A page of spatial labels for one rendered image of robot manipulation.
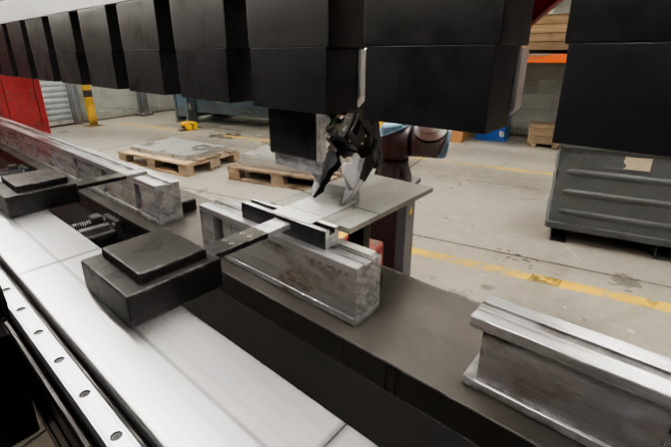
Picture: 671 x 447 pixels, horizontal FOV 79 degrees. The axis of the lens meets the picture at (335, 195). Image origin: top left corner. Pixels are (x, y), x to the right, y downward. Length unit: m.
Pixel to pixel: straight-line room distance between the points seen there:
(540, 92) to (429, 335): 6.64
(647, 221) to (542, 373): 2.78
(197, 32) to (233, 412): 0.55
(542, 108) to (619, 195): 4.14
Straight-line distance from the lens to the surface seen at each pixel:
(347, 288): 0.59
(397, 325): 0.63
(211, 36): 0.69
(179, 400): 0.39
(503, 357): 0.52
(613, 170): 3.13
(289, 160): 0.64
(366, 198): 0.74
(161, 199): 1.00
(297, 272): 0.66
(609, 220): 3.22
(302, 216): 0.66
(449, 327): 0.64
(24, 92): 2.66
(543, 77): 7.13
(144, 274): 0.47
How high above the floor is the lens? 1.25
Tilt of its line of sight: 19 degrees down
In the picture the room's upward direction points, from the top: straight up
